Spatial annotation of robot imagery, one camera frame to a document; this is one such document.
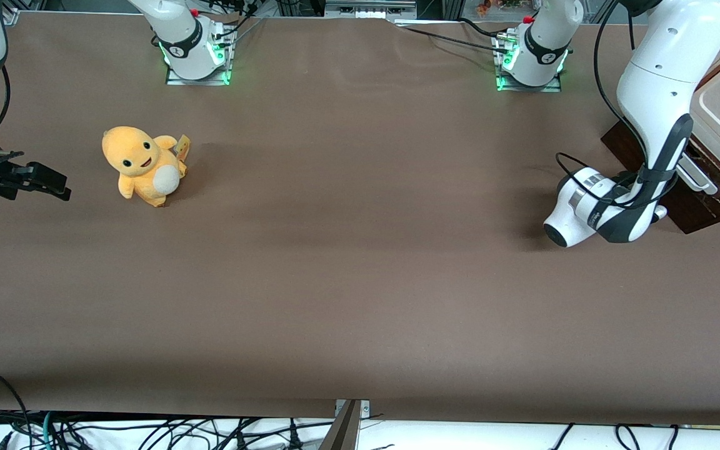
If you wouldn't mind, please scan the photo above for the grey support post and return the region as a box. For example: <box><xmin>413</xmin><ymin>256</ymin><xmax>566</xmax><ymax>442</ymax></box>
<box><xmin>318</xmin><ymin>400</ymin><xmax>362</xmax><ymax>450</ymax></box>

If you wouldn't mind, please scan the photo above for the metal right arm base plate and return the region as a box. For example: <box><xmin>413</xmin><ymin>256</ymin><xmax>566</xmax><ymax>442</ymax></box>
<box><xmin>166</xmin><ymin>24</ymin><xmax>234</xmax><ymax>86</ymax></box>

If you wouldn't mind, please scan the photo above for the grey metal rail box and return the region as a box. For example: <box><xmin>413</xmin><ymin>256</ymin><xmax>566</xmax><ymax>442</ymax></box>
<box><xmin>325</xmin><ymin>0</ymin><xmax>418</xmax><ymax>19</ymax></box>

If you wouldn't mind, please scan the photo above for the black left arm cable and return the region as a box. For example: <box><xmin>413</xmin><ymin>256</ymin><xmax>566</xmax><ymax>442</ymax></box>
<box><xmin>554</xmin><ymin>0</ymin><xmax>679</xmax><ymax>211</ymax></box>

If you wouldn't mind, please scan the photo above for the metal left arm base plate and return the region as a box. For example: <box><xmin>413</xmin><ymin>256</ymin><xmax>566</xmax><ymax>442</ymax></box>
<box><xmin>496</xmin><ymin>31</ymin><xmax>563</xmax><ymax>93</ymax></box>

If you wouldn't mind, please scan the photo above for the white drawer handle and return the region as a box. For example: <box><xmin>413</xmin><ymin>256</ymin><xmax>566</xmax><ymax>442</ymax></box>
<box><xmin>677</xmin><ymin>155</ymin><xmax>719</xmax><ymax>195</ymax></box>

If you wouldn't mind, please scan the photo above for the dark wood base board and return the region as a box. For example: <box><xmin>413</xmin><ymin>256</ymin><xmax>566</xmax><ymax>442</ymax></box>
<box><xmin>602</xmin><ymin>119</ymin><xmax>720</xmax><ymax>235</ymax></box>

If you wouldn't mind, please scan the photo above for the black cable on table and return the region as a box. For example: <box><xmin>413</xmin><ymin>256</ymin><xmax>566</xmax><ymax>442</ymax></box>
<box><xmin>396</xmin><ymin>17</ymin><xmax>511</xmax><ymax>54</ymax></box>

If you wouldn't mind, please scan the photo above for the brown table cover sheet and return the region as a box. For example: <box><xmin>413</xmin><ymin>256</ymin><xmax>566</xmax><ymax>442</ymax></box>
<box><xmin>0</xmin><ymin>11</ymin><xmax>720</xmax><ymax>427</ymax></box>

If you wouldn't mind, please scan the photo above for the yellow plush toy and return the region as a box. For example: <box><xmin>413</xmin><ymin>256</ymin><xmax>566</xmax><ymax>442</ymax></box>
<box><xmin>101</xmin><ymin>126</ymin><xmax>191</xmax><ymax>208</ymax></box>

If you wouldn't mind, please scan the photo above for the metal clamp bracket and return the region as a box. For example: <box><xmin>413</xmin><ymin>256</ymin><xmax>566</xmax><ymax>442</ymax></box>
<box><xmin>334</xmin><ymin>399</ymin><xmax>372</xmax><ymax>450</ymax></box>

